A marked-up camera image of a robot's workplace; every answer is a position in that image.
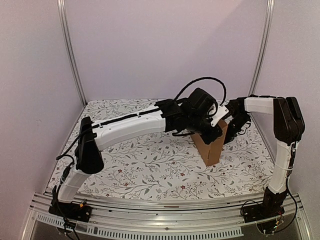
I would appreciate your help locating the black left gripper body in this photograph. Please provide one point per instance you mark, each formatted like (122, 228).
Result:
(197, 124)

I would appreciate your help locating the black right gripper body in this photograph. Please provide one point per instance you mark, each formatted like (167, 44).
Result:
(235, 127)

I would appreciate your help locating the brown cardboard box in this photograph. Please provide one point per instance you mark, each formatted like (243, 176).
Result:
(211, 153)

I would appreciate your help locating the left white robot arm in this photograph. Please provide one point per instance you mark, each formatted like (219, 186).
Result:
(199, 113)

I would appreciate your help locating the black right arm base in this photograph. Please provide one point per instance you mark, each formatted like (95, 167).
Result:
(271, 206)

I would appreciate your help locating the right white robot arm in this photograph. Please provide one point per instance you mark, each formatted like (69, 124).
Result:
(288, 127)

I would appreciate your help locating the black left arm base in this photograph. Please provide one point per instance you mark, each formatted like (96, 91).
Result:
(71, 211)

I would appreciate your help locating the floral patterned table mat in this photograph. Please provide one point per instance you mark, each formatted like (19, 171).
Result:
(162, 167)

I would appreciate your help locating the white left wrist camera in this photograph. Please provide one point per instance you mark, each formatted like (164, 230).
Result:
(222, 111)

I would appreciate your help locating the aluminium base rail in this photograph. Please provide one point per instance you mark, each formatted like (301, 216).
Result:
(200, 219)

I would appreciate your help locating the right aluminium frame post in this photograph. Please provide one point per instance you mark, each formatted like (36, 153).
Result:
(270, 5)

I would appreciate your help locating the aluminium frame post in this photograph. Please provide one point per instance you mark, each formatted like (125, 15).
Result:
(62, 12)
(270, 5)

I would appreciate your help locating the left aluminium frame post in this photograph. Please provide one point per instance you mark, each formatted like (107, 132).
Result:
(62, 12)

